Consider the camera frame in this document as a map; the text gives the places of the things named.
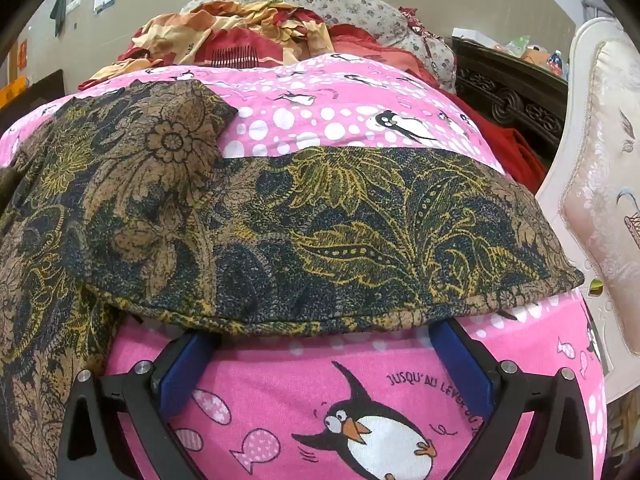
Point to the white wall switch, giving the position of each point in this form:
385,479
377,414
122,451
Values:
73,3

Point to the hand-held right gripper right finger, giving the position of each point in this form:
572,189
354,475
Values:
465,360

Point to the coral pink blanket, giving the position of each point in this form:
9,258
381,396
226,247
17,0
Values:
380,47

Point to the red orange floral quilt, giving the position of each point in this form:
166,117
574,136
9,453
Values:
225,30

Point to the green packet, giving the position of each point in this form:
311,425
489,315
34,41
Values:
517,44

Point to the blue bottle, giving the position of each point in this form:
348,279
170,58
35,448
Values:
555,62

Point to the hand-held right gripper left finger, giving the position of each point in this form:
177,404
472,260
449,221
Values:
182,375

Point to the white box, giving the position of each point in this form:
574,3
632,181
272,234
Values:
472,35

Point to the pink penguin print blanket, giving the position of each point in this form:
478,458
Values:
310,410

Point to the grey floral pillow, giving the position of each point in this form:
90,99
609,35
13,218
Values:
350,7

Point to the dark wooden furniture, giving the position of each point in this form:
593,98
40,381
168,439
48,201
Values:
47,91

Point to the dark carved wooden headboard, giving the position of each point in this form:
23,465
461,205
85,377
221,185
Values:
510,95

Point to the white upholstered chair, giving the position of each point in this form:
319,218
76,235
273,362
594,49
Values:
600,185

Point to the brown dark floral patterned garment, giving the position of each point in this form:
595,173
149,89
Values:
310,230

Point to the dark green hanging cloth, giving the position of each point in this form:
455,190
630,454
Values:
59,7

